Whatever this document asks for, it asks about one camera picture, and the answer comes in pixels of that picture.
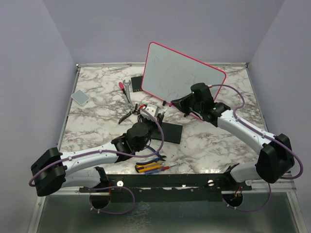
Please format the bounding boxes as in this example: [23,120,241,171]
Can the pink framed whiteboard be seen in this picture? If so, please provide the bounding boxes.
[140,42,227,121]

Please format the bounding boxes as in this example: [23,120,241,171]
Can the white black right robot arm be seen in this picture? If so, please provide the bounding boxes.
[171,83,294,190]

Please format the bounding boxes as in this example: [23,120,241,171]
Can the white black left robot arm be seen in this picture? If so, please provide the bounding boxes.
[29,110,164,197]

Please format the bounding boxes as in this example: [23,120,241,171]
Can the yellow black utility knife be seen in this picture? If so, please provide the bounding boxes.
[135,162,162,173]

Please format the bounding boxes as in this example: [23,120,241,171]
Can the red blue screwdriver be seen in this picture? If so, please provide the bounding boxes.
[144,165,177,176]

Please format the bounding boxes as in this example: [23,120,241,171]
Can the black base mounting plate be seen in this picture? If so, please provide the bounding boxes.
[79,172,252,202]

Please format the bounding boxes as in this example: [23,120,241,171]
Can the small white square box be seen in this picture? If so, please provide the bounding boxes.
[71,90,90,106]

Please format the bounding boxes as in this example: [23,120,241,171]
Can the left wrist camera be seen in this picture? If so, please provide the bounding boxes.
[140,104,159,121]

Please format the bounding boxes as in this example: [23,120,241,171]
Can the black flat network switch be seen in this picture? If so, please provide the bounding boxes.
[161,122,183,144]

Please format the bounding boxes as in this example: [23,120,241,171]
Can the black handled wire stripper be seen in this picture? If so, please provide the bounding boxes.
[118,104,145,124]

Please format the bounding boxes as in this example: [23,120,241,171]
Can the blue handled cutting pliers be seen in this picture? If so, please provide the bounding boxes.
[145,146,166,163]

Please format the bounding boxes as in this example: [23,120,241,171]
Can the black rear network switch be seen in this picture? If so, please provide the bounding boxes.
[131,76,143,93]

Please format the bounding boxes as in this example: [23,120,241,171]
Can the red handled wrench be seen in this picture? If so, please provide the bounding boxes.
[119,80,134,110]

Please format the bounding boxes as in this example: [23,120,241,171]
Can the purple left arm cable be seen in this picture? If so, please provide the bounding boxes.
[28,107,165,215]

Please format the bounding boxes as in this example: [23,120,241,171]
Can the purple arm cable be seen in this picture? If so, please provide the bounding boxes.
[207,83,304,213]
[28,107,165,215]

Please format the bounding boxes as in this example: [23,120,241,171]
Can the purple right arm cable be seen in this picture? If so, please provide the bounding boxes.
[207,83,304,213]

